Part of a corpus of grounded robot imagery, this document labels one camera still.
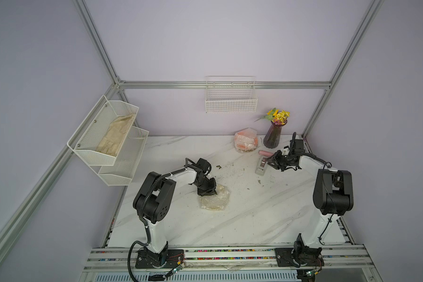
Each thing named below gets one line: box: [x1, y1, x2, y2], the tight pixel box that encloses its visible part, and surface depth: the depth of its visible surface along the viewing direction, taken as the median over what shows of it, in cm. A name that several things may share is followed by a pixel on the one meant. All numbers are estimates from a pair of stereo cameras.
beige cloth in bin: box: [95, 113, 136, 156], surface depth 80 cm
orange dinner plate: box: [233, 131, 258, 153], surface depth 112 cm
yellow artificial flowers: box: [253, 107, 291, 125], surface depth 100 cm
